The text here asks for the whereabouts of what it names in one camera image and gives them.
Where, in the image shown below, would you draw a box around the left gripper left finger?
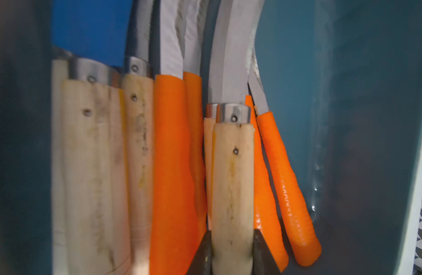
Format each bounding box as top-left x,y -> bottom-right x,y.
186,230 -> 213,275

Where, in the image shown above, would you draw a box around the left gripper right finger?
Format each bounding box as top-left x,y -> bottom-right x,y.
252,229 -> 281,275

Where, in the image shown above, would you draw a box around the orange handle sickle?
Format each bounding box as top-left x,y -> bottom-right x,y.
248,49 -> 322,267
245,95 -> 289,272
180,1 -> 208,244

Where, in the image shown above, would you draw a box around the blue blade orange sickle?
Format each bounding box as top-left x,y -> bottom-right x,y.
150,1 -> 199,275

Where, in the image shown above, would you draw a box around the blue blade wooden sickle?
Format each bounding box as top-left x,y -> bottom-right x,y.
52,1 -> 131,275

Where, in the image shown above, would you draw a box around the dark blue storage tray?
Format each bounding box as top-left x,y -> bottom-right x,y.
0,1 -> 422,275

